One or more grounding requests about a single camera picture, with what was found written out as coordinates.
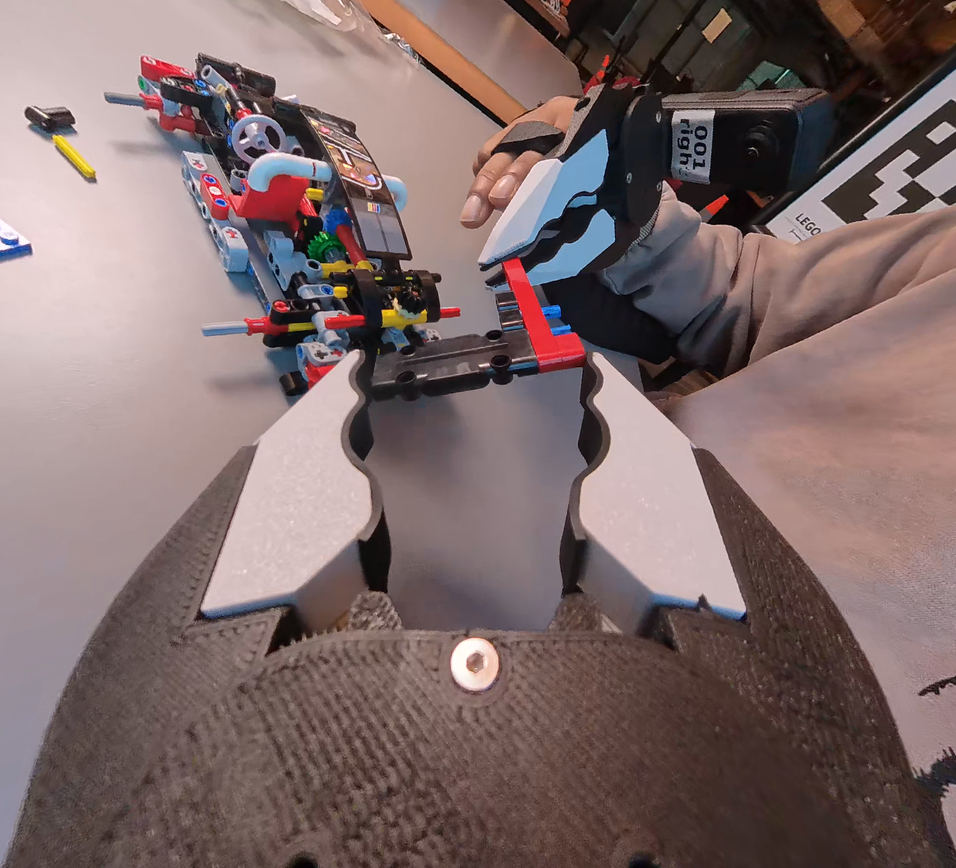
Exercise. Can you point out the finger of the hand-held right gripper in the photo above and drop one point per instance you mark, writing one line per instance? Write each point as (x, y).
(582, 248)
(530, 211)

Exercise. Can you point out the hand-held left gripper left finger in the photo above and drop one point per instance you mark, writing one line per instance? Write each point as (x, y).
(299, 509)

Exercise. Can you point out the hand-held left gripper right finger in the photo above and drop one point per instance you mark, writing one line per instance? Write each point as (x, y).
(657, 509)

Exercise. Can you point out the red black lego beam assembly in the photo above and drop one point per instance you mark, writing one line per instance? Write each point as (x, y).
(538, 330)

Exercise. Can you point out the lego race car model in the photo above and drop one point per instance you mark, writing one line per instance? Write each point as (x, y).
(299, 211)

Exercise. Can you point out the pile of mixed lego pieces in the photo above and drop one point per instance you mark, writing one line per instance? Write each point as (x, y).
(11, 241)

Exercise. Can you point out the yellow lego axle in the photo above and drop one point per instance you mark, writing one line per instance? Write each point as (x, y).
(75, 156)

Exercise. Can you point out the black lego connector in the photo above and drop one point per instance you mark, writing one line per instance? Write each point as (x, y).
(48, 116)

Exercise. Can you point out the person's right hand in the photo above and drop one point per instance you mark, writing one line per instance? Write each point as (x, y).
(493, 181)

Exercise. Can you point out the wood-edged grey table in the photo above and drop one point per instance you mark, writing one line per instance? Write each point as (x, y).
(493, 39)

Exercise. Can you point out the black white patterned board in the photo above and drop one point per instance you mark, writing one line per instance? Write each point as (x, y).
(896, 159)

